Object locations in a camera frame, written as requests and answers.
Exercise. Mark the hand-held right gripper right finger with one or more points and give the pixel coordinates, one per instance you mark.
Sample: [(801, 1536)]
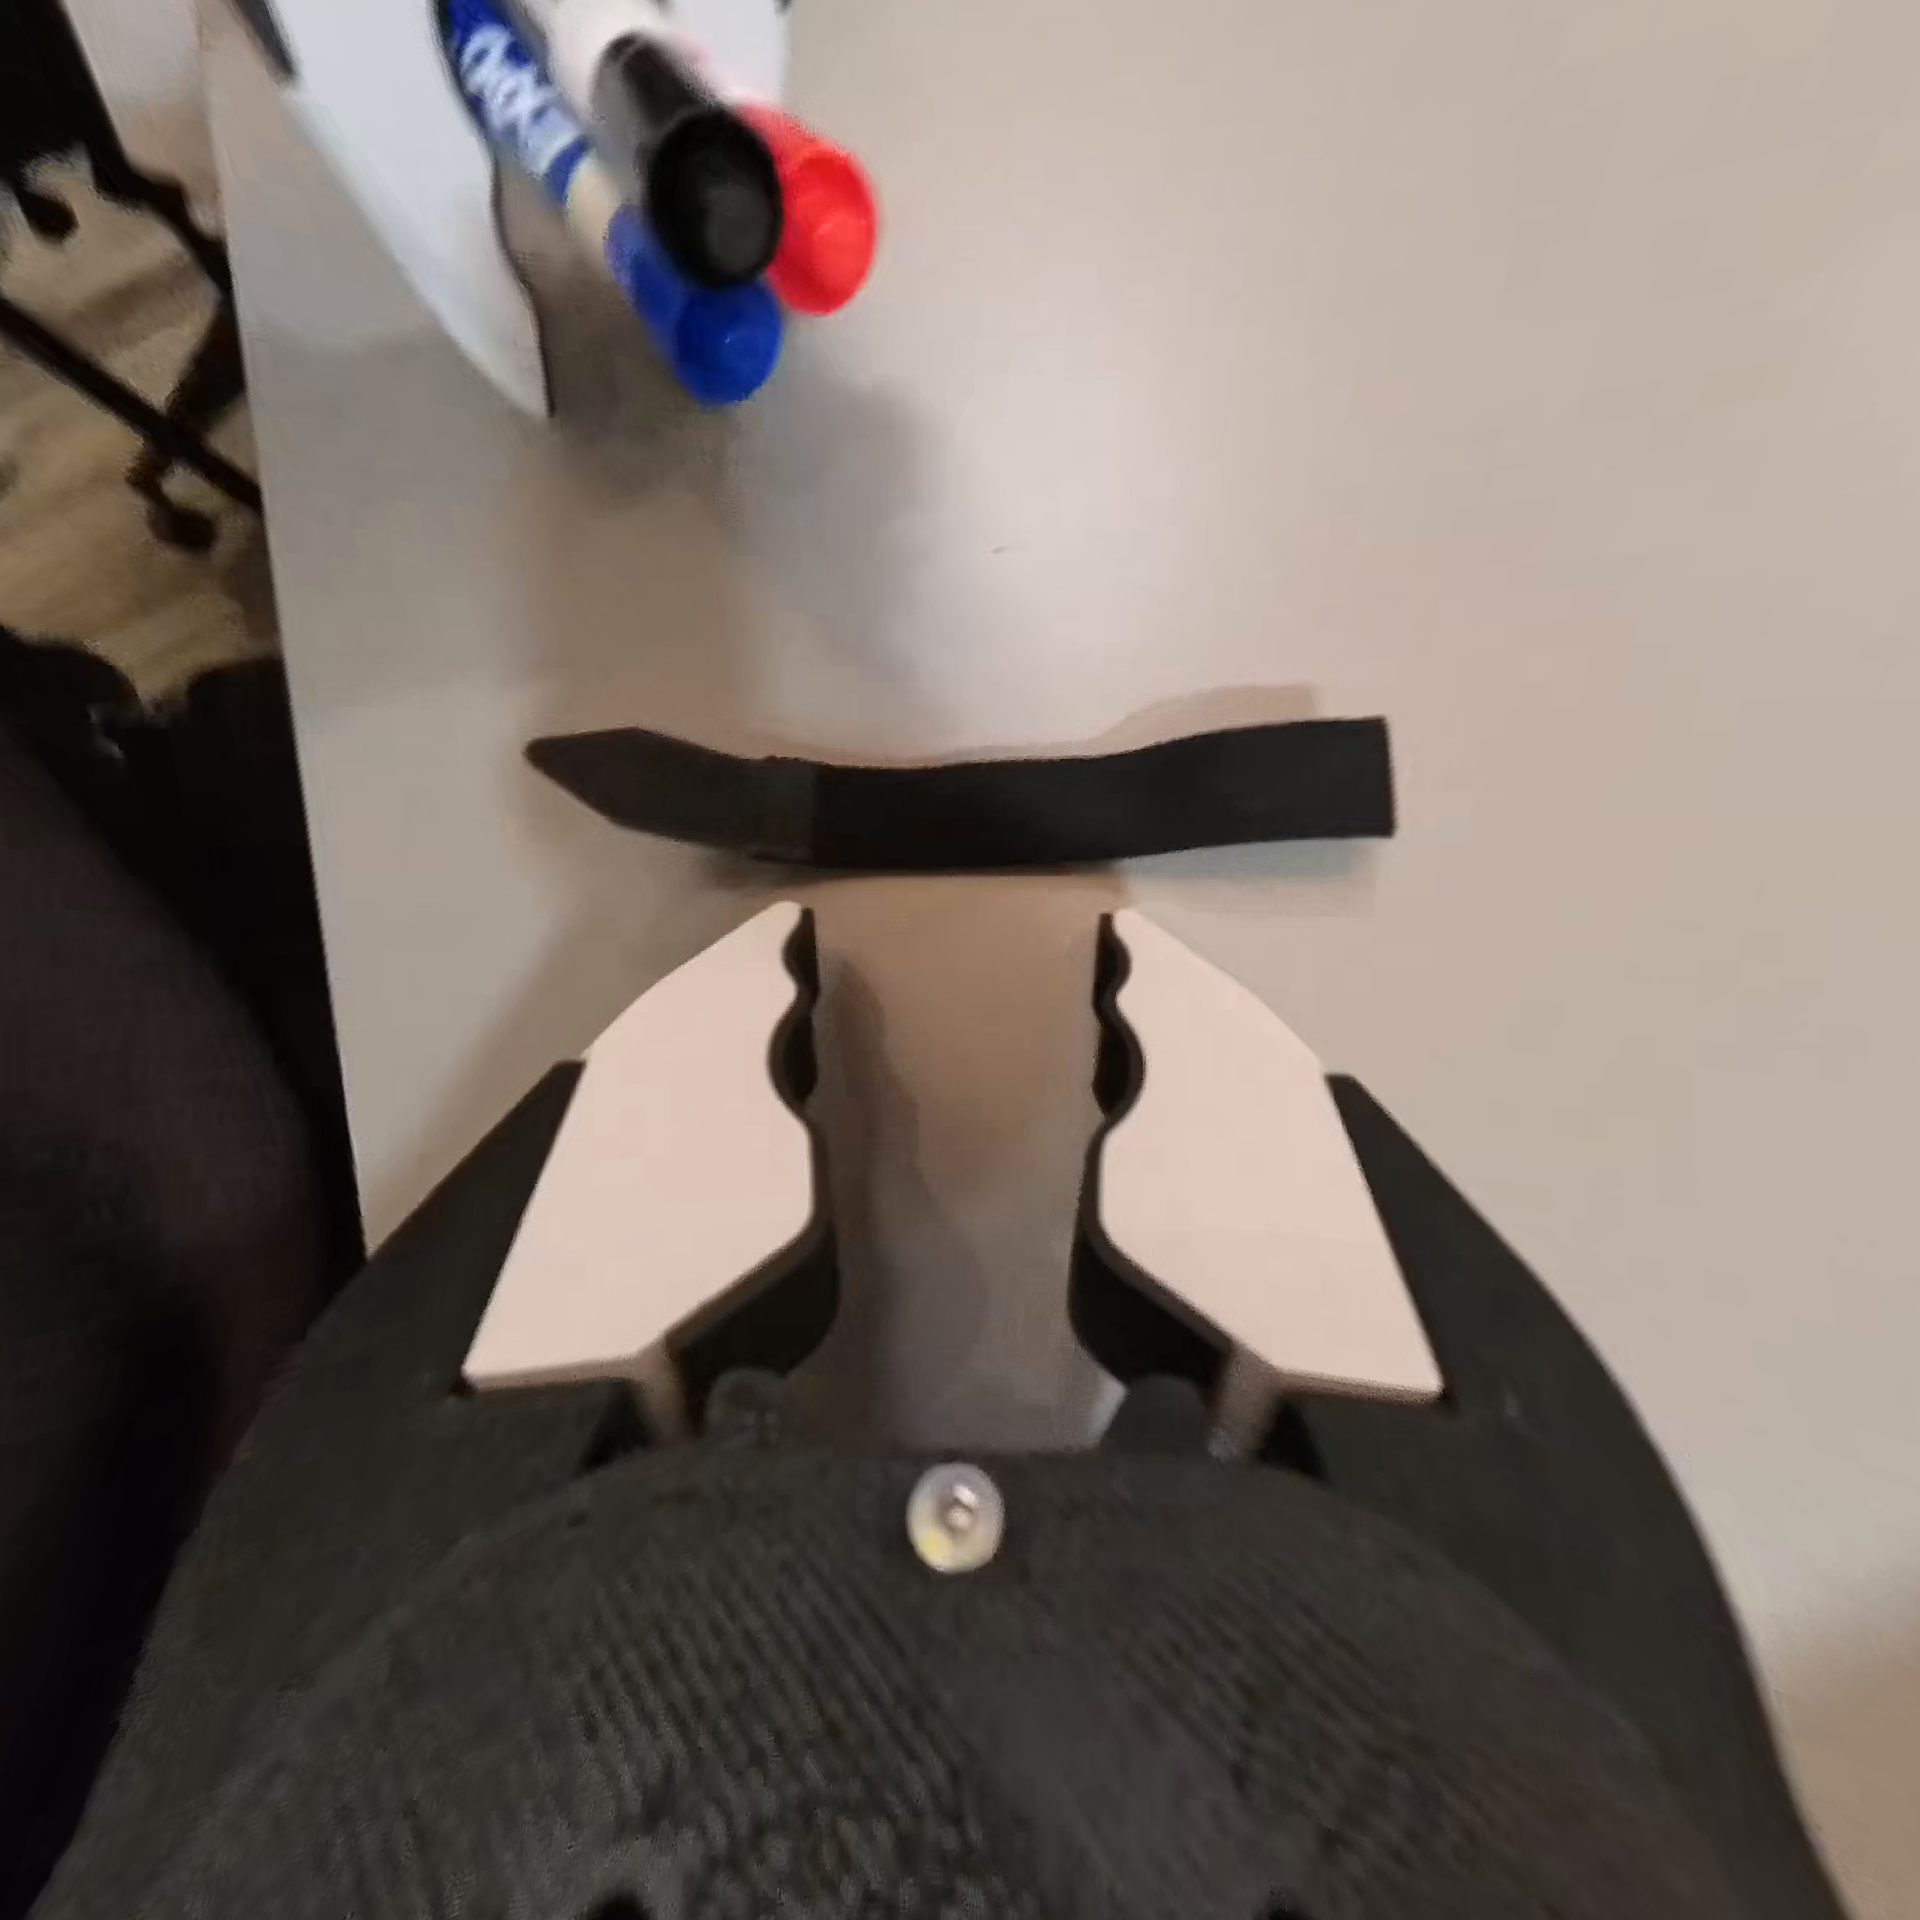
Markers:
[(1260, 1198)]

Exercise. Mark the blue dry erase marker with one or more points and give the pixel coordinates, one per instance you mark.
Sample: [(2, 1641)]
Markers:
[(523, 106)]

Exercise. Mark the red dry erase marker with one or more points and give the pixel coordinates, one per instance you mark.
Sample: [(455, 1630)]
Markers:
[(825, 225)]

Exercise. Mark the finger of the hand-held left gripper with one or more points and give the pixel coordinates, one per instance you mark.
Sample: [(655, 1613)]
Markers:
[(389, 137)]

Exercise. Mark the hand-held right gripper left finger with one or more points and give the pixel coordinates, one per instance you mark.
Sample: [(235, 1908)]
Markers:
[(676, 1184)]

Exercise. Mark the black dry erase marker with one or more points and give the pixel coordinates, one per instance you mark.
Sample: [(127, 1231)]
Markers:
[(704, 179)]

